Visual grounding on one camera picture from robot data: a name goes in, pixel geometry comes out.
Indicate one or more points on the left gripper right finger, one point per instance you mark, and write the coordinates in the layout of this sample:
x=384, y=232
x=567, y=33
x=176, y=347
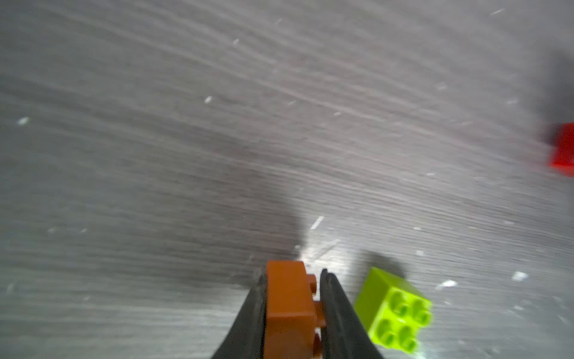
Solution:
x=343, y=335

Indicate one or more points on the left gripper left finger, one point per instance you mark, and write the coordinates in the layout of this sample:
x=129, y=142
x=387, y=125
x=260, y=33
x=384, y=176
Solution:
x=247, y=334

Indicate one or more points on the orange lego brick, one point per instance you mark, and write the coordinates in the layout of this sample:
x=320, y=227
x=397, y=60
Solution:
x=293, y=316

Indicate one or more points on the lime green lego brick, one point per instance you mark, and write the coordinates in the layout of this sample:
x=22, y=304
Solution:
x=392, y=311

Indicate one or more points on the red lego brick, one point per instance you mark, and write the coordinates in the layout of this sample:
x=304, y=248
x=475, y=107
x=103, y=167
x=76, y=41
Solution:
x=562, y=158

